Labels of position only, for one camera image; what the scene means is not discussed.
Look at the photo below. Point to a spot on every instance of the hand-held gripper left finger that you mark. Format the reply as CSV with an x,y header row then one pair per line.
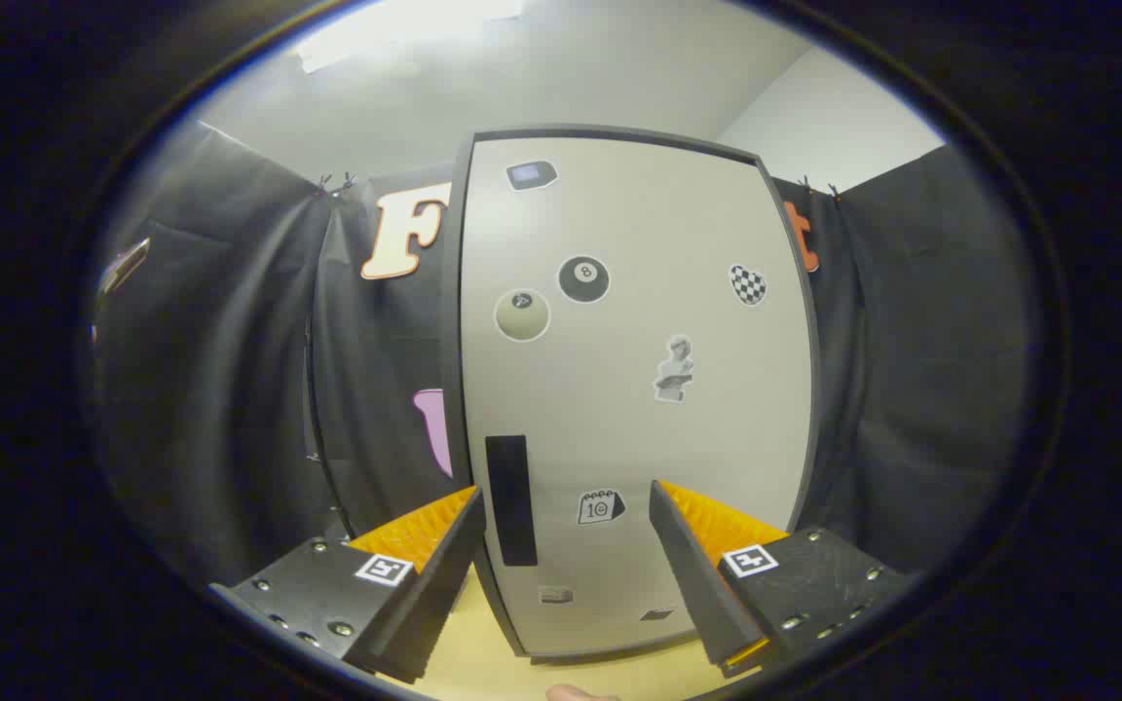
x,y
444,584

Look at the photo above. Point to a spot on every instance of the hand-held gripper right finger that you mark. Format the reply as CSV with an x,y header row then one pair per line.
x,y
692,574

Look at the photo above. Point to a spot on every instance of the white cabinet door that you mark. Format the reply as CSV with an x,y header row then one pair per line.
x,y
619,409

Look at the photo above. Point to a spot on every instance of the dark grey cabinet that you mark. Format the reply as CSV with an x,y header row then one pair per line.
x,y
451,292

